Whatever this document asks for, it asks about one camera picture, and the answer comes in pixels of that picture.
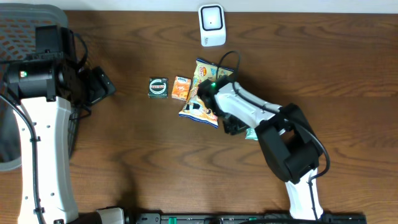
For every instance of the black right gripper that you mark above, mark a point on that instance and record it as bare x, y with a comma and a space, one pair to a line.
233, 129

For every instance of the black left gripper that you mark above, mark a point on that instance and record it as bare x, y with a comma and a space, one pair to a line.
101, 82

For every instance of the green Kleenex tissue pack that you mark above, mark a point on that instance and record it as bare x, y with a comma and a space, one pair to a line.
251, 134

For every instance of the orange Kleenex tissue pack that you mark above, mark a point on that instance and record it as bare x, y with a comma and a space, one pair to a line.
181, 88

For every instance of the green Zam-Buk ointment box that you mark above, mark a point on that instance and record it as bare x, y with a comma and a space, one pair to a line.
158, 88

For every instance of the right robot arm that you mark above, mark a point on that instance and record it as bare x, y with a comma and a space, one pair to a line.
289, 145

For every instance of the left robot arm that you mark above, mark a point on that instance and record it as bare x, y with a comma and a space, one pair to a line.
43, 89

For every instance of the white barcode scanner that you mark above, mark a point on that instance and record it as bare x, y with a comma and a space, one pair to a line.
212, 25

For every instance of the grey plastic mesh basket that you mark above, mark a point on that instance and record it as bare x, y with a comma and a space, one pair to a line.
18, 23

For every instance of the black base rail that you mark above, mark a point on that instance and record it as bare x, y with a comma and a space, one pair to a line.
277, 218

